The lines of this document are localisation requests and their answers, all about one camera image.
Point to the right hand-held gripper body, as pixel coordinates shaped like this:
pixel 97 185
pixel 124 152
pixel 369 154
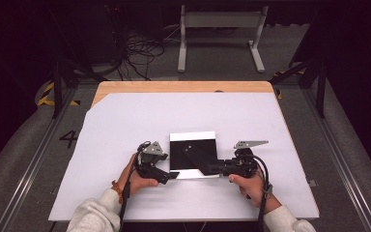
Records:
pixel 241 166

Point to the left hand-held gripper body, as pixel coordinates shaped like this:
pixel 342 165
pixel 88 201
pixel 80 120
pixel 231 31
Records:
pixel 149 158

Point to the person's right hand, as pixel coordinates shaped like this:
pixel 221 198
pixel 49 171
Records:
pixel 254 190

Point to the person's left hand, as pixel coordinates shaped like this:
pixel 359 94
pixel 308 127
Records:
pixel 133 183

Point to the white table cover sheet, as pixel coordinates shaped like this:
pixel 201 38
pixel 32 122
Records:
pixel 157 112

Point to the grey table clamp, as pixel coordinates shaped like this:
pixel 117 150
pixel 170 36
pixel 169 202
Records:
pixel 312 183

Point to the yellow black hazard tape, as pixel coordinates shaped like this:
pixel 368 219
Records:
pixel 279 95
pixel 46 92

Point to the black metal stand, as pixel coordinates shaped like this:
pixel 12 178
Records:
pixel 320 90
pixel 57 90

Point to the aluminium floor rail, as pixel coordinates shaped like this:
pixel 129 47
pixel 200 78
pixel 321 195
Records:
pixel 338 161
pixel 35 154

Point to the white metal desk frame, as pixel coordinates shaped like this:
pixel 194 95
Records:
pixel 220 19

